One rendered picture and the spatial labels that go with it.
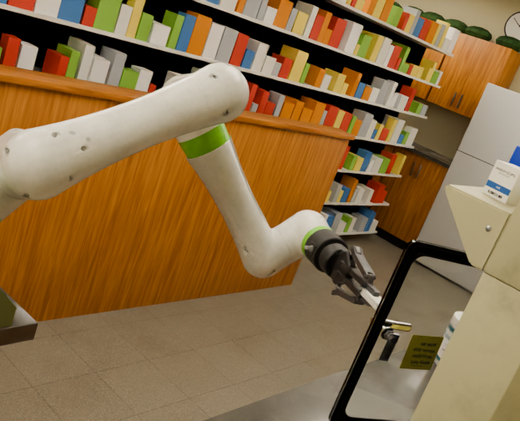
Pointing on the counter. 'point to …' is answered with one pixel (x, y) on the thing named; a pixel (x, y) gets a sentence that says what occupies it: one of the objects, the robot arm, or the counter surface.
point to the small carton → (507, 182)
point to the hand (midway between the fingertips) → (374, 300)
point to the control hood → (477, 221)
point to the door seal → (388, 313)
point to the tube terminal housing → (497, 332)
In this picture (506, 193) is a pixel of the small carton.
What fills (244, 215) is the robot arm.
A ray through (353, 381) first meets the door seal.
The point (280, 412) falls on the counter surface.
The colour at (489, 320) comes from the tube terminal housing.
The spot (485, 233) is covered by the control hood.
